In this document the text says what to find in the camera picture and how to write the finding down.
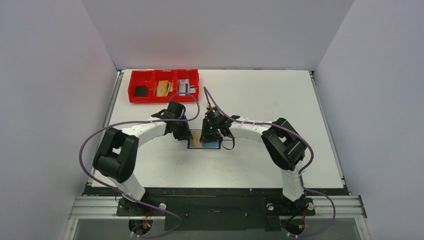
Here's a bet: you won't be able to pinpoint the navy blue card holder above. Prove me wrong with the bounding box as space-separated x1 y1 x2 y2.
187 139 221 150

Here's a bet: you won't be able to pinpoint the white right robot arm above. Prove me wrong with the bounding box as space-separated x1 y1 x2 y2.
199 106 307 214

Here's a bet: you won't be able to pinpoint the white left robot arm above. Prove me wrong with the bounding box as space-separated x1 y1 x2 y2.
92 101 193 215

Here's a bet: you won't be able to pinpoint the gold cards in bin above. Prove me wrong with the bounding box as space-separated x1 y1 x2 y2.
156 80 174 97

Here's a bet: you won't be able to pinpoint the silver cards in bin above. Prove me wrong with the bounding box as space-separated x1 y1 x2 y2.
177 78 197 96

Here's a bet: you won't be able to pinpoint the black card in bin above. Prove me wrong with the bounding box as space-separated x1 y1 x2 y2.
134 85 149 98

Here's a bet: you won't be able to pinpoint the red three-compartment bin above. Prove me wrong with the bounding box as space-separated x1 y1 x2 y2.
127 69 200 104

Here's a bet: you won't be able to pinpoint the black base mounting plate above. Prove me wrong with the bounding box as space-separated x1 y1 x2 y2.
83 187 348 235

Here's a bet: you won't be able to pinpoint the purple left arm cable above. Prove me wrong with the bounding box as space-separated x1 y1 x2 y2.
78 92 201 239

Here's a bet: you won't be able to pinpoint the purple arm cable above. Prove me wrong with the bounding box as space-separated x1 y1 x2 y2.
203 86 337 239
78 92 201 239

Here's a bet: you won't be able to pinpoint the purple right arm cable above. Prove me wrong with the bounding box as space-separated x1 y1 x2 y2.
203 86 337 239

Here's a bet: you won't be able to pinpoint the aluminium frame rail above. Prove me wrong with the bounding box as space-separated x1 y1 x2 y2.
69 195 368 219

